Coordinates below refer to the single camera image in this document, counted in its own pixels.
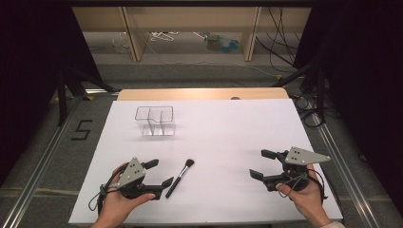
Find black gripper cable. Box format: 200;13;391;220
96;164;128;217
303;168;328;204

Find white cord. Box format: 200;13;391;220
149;30;180;43

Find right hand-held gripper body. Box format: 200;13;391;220
277;145;332;193

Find black floor cables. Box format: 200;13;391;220
292;94;325;129

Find black metal stand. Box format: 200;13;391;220
271;59;328;124
56;66;116;128

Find clear plastic bag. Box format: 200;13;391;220
110;31;132;54

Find person's left hand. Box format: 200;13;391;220
97;162;157;224

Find grey left gripper cable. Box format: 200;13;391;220
87;184;123;213

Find beige wooden shelf unit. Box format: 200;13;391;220
71;6;314;64

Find colourful plastic bag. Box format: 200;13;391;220
202;31;244;54

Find metal floor rail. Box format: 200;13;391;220
311;112;383;228
0;94;84;228

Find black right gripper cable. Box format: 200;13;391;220
303;168;328;204

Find person's right hand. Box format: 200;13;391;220
275;163;333;228

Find black curtain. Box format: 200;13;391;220
0;0;103;188
293;0;403;219

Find black makeup brush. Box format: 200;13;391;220
164;158;196;200

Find grey right gripper cable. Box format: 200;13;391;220
278;175;309;200

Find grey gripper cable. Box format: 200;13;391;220
278;175;309;200
87;184;123;213

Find black hanging cables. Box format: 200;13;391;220
254;6;306;68

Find white table mat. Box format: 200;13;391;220
67;98;344;226

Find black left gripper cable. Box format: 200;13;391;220
96;164;128;217

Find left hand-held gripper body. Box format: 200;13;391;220
108;157;150;200

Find clear acrylic organizer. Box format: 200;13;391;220
134;105;178;138

